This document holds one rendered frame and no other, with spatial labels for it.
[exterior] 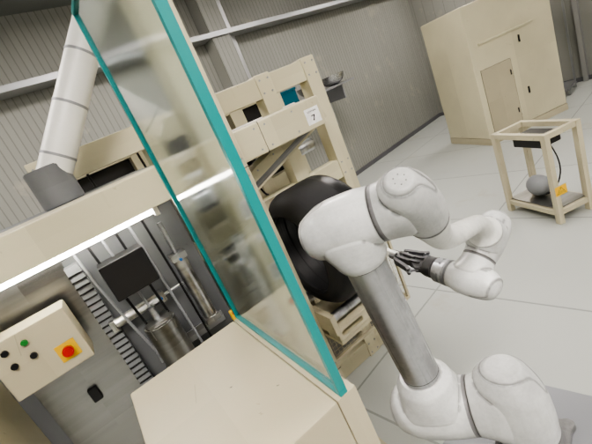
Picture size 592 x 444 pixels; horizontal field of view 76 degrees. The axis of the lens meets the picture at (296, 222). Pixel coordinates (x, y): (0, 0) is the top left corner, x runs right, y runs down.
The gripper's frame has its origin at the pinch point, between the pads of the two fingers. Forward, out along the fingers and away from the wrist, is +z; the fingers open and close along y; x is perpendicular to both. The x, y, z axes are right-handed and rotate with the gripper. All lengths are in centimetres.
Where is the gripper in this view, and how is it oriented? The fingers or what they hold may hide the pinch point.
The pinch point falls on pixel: (391, 253)
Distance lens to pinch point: 151.0
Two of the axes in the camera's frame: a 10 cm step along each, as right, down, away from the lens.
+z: -5.6, -1.9, 8.0
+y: -7.7, 4.8, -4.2
